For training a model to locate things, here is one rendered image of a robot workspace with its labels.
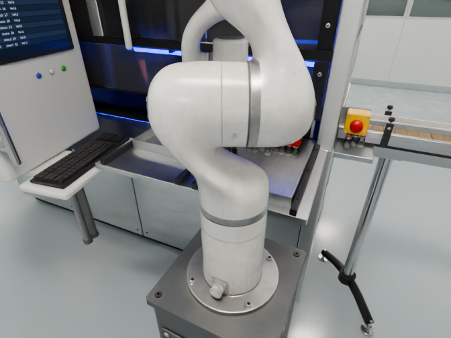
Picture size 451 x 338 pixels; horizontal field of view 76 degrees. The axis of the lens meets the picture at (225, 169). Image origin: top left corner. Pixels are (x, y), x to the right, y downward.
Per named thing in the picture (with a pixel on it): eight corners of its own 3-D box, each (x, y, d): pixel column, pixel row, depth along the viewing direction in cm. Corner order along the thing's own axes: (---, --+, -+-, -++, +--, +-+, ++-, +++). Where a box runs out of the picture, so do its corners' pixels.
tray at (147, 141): (182, 116, 132) (181, 108, 130) (235, 125, 123) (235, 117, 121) (133, 147, 105) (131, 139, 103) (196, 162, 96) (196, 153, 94)
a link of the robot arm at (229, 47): (210, 98, 70) (248, 98, 70) (208, 39, 63) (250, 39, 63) (210, 88, 77) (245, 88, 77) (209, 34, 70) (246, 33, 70)
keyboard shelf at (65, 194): (87, 135, 138) (86, 131, 136) (139, 143, 131) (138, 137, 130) (1, 188, 101) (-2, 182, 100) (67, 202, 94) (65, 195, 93)
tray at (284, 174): (243, 139, 111) (243, 131, 109) (312, 152, 102) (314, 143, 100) (202, 185, 85) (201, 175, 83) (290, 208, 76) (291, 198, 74)
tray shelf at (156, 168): (173, 119, 134) (172, 115, 133) (329, 146, 110) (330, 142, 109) (95, 167, 97) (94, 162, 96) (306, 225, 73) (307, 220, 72)
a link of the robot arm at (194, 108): (272, 227, 46) (290, 72, 33) (156, 227, 46) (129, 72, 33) (263, 184, 56) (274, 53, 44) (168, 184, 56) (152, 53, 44)
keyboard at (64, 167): (103, 135, 132) (102, 131, 130) (130, 139, 128) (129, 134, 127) (29, 183, 99) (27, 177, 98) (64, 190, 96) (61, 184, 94)
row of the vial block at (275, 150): (249, 146, 106) (249, 135, 103) (298, 155, 100) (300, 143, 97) (247, 149, 104) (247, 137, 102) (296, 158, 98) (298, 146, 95)
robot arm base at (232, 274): (259, 334, 50) (268, 260, 40) (168, 292, 57) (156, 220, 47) (288, 256, 64) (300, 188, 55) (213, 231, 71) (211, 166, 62)
